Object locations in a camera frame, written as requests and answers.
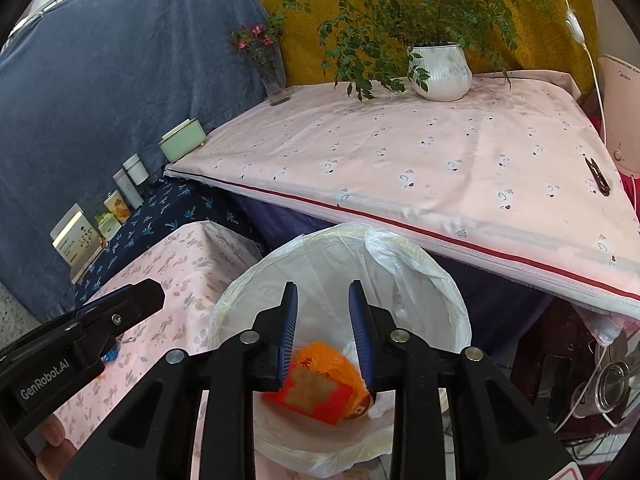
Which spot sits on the orange plastic bag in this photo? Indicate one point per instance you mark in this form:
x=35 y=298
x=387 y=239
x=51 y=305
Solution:
x=320 y=356

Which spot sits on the green yellow small carton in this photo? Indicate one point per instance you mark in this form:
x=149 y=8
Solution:
x=108 y=225

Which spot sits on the pale pink bench cover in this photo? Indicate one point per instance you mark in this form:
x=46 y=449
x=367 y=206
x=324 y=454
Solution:
x=496 y=180

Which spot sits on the white lined trash bin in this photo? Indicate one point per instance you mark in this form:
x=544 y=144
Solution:
x=396 y=275

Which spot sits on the glass vase pink flowers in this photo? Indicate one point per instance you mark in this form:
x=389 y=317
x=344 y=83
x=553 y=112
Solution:
x=260 y=44

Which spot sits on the blue grey backdrop blanket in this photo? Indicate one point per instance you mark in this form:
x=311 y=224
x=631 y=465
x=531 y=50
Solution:
x=85 y=87

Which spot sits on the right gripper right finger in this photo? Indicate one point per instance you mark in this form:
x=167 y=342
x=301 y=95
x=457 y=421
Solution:
x=362 y=326

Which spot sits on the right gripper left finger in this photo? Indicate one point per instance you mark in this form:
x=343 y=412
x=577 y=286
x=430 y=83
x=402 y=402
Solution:
x=287 y=317

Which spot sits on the operator hand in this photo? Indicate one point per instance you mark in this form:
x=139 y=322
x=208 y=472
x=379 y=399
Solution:
x=58 y=450

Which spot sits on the red gold envelope packet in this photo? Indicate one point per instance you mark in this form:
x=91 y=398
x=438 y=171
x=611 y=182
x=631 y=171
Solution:
x=329 y=396

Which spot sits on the black clip on bench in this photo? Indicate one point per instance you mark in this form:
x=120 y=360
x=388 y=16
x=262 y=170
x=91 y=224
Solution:
x=598 y=177

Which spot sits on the white open book box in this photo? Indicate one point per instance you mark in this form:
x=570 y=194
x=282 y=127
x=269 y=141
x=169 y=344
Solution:
x=76 y=240

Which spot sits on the pink rabbit print tablecloth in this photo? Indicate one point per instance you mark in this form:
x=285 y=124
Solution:
x=194 y=265

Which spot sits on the green plant white pot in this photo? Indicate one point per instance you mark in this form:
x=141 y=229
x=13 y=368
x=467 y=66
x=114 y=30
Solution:
x=368 y=42

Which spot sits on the navy floral cloth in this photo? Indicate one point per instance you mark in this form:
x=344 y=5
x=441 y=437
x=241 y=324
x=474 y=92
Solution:
x=174 y=203

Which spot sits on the tall white bottle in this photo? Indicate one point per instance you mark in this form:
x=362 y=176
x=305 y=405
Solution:
x=128 y=189

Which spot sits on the white heater appliance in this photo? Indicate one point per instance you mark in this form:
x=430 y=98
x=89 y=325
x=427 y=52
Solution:
x=620 y=83

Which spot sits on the mustard yellow curtain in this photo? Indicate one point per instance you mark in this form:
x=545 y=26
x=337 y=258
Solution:
x=545 y=42

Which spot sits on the mint green tissue box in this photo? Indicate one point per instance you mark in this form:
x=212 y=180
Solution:
x=183 y=139

